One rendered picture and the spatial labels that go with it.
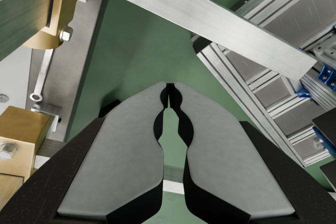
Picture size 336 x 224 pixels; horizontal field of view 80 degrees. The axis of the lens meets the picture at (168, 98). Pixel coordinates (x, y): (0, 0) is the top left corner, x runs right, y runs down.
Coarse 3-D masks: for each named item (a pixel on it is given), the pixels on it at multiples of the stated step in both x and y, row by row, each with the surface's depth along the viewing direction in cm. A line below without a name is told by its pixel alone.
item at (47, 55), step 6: (48, 54) 31; (42, 60) 32; (48, 60) 32; (42, 66) 32; (48, 66) 32; (42, 72) 33; (42, 78) 33; (36, 84) 34; (42, 84) 34; (36, 90) 35; (30, 96) 35; (42, 96) 36
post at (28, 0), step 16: (0, 0) 9; (16, 0) 11; (32, 0) 12; (48, 0) 15; (0, 16) 10; (16, 16) 11; (32, 16) 13; (48, 16) 16; (0, 32) 10; (16, 32) 12; (32, 32) 14; (0, 48) 11; (16, 48) 13
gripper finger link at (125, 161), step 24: (144, 96) 10; (120, 120) 8; (144, 120) 8; (96, 144) 7; (120, 144) 7; (144, 144) 7; (96, 168) 6; (120, 168) 6; (144, 168) 6; (72, 192) 6; (96, 192) 6; (120, 192) 6; (144, 192) 6; (72, 216) 5; (96, 216) 5; (120, 216) 6; (144, 216) 6
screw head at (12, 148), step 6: (0, 144) 23; (6, 144) 22; (12, 144) 23; (0, 150) 22; (6, 150) 22; (12, 150) 23; (18, 150) 24; (0, 156) 22; (6, 156) 22; (12, 156) 23
